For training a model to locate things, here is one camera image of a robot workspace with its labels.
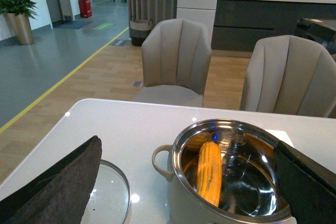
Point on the red cabinet box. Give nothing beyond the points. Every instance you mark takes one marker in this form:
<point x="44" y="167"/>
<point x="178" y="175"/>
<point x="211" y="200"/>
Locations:
<point x="85" y="8"/>

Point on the yellow corn cob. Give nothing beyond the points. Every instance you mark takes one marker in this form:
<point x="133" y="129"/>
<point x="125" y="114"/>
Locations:
<point x="209" y="173"/>

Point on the green potted plant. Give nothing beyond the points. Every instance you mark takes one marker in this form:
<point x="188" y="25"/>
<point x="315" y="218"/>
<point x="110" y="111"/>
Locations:
<point x="18" y="12"/>

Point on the woven storage basket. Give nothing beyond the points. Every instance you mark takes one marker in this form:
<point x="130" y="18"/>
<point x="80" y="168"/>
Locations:
<point x="139" y="30"/>

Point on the white square coaster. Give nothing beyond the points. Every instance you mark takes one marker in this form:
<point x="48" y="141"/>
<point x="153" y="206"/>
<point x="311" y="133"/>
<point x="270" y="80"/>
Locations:
<point x="281" y="135"/>

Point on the glass pot lid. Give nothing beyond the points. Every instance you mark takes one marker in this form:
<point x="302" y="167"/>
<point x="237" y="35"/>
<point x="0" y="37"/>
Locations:
<point x="110" y="199"/>

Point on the beige right chair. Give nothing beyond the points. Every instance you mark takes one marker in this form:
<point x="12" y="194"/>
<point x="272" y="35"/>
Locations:
<point x="290" y="75"/>

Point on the cream electric cooking pot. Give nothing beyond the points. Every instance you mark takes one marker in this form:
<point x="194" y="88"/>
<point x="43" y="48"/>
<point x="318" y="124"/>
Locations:
<point x="250" y="191"/>

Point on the dark kitchen counter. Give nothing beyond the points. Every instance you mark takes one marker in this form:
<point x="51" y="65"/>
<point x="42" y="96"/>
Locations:
<point x="239" y="24"/>

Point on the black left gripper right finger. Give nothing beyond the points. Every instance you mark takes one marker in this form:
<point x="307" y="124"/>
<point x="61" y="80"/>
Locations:
<point x="308" y="187"/>

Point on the blue floor mat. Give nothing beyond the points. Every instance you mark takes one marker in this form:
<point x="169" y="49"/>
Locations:
<point x="75" y="24"/>

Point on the beige chair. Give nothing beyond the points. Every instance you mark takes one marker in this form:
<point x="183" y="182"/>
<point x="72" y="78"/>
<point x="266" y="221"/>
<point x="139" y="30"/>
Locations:
<point x="175" y="57"/>
<point x="290" y="75"/>

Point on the beige left chair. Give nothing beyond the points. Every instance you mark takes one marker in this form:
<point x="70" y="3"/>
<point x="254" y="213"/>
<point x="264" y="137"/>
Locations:
<point x="175" y="57"/>

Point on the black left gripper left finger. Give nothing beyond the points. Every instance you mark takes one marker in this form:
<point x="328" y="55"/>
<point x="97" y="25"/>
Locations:
<point x="61" y="193"/>

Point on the black appliance box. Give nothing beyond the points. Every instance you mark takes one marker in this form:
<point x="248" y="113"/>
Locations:
<point x="321" y="31"/>

